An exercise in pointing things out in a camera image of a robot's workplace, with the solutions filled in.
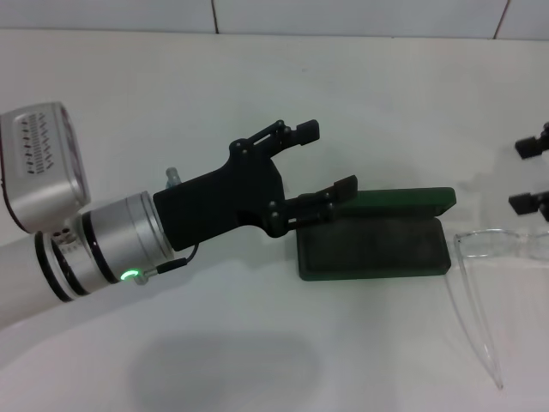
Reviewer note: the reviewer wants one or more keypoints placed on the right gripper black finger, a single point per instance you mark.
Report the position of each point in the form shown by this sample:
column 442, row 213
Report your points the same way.
column 527, row 203
column 529, row 148

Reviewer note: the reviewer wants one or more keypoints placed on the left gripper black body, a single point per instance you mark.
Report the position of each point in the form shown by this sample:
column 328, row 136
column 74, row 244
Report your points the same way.
column 214, row 201

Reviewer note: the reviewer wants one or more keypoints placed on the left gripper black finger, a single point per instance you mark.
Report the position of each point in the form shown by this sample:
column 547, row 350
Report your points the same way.
column 317, row 206
column 309, row 131

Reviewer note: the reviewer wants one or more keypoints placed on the clear white glasses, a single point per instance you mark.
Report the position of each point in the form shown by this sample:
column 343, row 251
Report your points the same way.
column 480, row 249

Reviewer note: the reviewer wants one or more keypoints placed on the green glasses case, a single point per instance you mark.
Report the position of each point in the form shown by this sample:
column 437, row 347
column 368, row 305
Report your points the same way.
column 377, row 253

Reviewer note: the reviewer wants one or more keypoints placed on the left gripper silver connector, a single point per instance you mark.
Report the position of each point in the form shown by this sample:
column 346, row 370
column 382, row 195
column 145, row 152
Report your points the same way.
column 173, row 177

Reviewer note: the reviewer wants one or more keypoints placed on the left wrist camera silver box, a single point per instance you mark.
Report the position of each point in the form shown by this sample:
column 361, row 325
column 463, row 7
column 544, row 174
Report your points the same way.
column 38, row 180

